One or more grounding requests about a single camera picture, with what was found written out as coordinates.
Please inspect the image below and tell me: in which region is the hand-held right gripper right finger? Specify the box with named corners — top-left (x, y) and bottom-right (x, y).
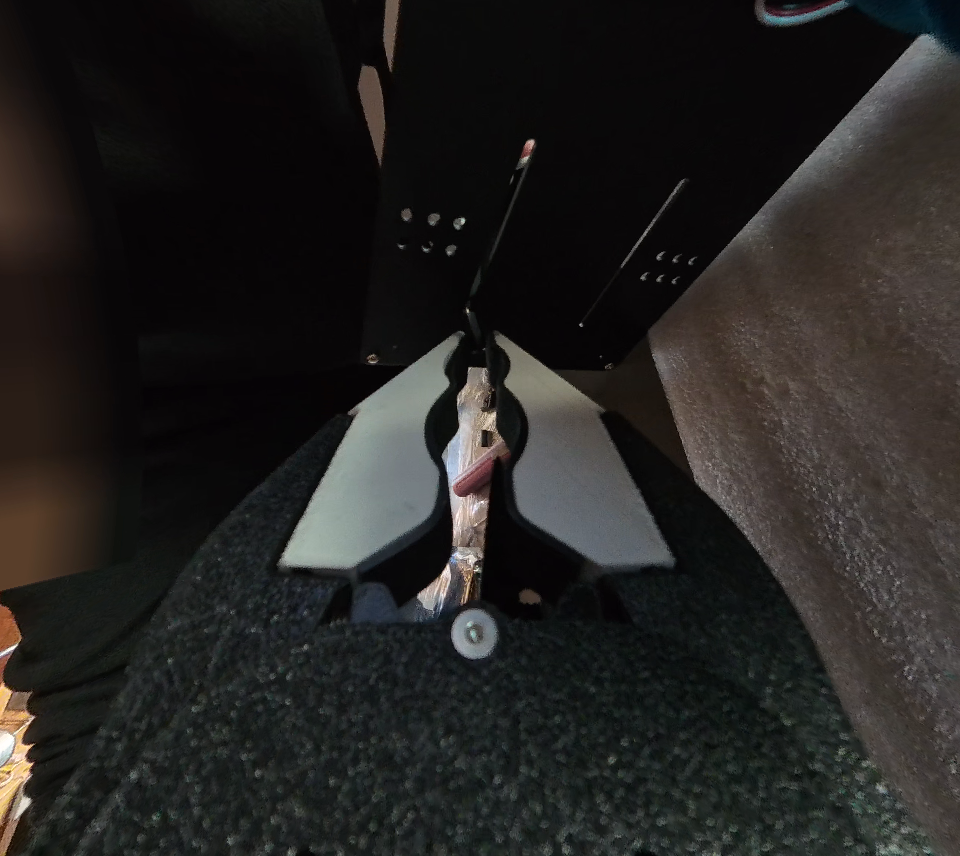
top-left (489, 331), bottom-right (676, 576)

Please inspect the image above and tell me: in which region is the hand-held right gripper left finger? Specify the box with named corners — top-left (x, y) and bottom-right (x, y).
top-left (276, 333), bottom-right (468, 578)

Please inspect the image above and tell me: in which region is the blue hobby robot arm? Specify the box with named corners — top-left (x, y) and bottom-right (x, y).
top-left (313, 0), bottom-right (960, 375)

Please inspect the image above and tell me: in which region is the red screwdriver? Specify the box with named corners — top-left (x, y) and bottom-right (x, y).
top-left (452, 139), bottom-right (539, 499)

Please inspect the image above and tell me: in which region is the white foam sheet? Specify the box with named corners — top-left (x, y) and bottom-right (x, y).
top-left (647, 33), bottom-right (960, 856)

